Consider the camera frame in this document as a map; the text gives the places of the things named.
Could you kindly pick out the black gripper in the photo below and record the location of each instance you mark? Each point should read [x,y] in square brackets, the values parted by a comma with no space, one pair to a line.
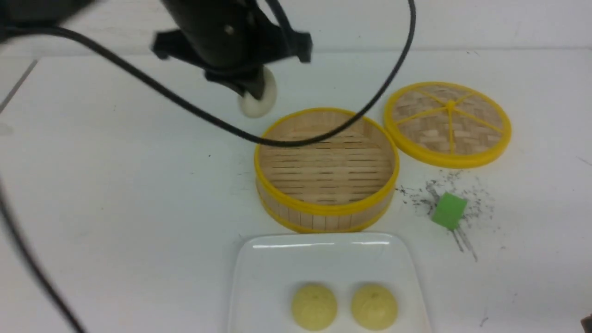
[230,37]

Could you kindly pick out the white-grey steamed bun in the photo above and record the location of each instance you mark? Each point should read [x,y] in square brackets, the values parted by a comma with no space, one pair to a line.
[252,107]

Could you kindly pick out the yellow-green steamed bun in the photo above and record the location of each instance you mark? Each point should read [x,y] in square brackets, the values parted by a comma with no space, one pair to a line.
[314,307]

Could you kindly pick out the yellow steamed bun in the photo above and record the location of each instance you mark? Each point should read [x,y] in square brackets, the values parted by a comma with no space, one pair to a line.
[374,307]

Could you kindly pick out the white square plate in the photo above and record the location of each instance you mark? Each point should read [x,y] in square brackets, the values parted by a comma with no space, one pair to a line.
[270,269]

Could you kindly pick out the bamboo steamer basket yellow rim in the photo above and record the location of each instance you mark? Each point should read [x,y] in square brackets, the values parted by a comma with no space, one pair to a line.
[343,184]

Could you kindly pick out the bamboo steamer lid yellow rim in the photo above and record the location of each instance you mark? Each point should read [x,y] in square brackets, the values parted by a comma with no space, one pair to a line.
[447,125]

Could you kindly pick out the green cube block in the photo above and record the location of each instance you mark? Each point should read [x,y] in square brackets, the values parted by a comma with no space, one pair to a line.
[449,211]

